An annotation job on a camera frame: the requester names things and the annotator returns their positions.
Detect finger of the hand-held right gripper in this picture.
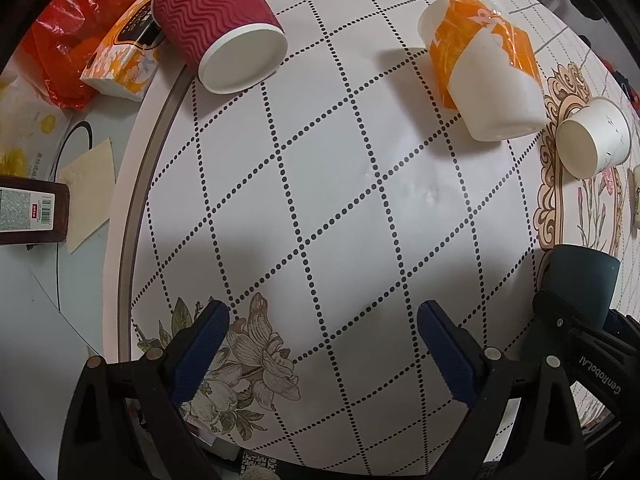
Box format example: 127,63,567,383
532,290,627,412
607,309,640,362

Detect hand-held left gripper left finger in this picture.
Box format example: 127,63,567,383
59,300,231,480

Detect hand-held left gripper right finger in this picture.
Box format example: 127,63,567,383
417,301,587,480

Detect dark teal cup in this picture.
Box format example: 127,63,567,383
520,244,622,366

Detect small white paper cup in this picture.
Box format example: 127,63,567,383
556,97,632,180

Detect white cup with orange sleeve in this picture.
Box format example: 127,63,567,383
418,0,546,142

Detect red ripple paper cup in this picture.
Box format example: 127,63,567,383
151,0,289,95

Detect beige paper napkin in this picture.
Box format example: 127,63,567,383
56,138,118,253

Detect brown bottle with label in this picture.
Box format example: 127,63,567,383
0,175,70,246

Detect white sheet with yellow print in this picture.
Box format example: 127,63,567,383
0,74,101,186

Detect orange white tissue packet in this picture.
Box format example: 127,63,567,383
80,0,166,103

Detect red plastic bag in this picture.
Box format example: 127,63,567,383
20,0,176,111

